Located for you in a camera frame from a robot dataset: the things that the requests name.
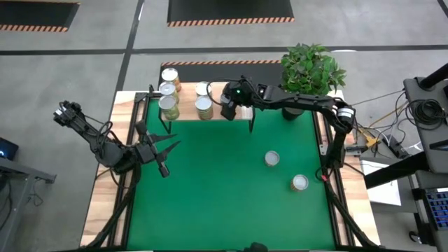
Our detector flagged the black side desk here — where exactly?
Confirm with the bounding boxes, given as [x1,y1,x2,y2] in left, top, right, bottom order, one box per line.
[402,62,448,174]

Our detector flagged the Pears label tin can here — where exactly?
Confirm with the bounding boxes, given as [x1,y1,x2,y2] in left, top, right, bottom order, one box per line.
[158,80,181,104]

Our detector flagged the black power strip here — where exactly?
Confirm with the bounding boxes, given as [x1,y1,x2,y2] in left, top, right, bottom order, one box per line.
[383,134,409,159]

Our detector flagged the backlit keyboard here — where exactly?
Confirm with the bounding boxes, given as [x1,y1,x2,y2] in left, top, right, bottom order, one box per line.
[425,188,448,231]

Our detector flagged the black device blue light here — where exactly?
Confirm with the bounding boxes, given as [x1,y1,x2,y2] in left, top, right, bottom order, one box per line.
[0,136,20,162]

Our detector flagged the green potted plant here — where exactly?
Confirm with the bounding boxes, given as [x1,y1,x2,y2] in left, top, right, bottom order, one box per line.
[279,42,348,122]

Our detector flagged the Corn label tin can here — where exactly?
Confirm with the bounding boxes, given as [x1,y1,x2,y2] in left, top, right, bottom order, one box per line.
[264,150,281,167]

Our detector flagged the coiled black cable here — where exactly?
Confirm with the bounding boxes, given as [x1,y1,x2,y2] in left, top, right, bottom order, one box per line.
[407,99,447,126]

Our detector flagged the yellow cable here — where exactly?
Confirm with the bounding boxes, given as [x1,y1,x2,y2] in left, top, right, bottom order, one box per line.
[356,108,410,150]

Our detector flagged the wooden shelf black legs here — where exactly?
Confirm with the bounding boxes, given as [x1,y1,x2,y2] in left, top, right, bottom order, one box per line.
[148,80,256,136]

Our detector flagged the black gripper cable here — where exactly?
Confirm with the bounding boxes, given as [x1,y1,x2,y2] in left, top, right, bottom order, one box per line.
[205,78,232,106]

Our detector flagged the grey metal desk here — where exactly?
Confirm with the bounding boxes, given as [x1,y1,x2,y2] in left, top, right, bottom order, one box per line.
[0,157,57,242]

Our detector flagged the Oranges label tin can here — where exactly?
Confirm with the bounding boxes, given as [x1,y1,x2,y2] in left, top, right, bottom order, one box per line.
[160,66,183,92]

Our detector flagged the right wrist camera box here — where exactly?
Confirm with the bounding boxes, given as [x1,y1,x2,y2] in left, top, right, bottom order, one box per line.
[220,101,239,122]

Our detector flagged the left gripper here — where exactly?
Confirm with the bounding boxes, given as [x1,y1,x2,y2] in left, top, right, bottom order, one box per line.
[134,120,181,165]

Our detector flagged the black floor mat striped edge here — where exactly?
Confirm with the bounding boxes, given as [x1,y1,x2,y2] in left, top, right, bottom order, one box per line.
[159,59,285,92]
[0,1,81,34]
[167,0,295,28]

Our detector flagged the Green Beans label tin can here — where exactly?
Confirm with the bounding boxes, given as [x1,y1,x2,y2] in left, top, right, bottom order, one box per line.
[194,94,215,121]

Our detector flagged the orange yellow tin can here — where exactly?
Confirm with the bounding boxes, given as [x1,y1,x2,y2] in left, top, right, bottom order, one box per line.
[157,94,181,122]

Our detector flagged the white paper box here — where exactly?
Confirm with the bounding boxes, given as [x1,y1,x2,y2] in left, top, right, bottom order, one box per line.
[360,159,403,207]

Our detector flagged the silver-lidded tin can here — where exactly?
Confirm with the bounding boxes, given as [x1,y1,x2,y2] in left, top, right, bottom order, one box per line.
[194,80,214,97]
[290,174,310,193]

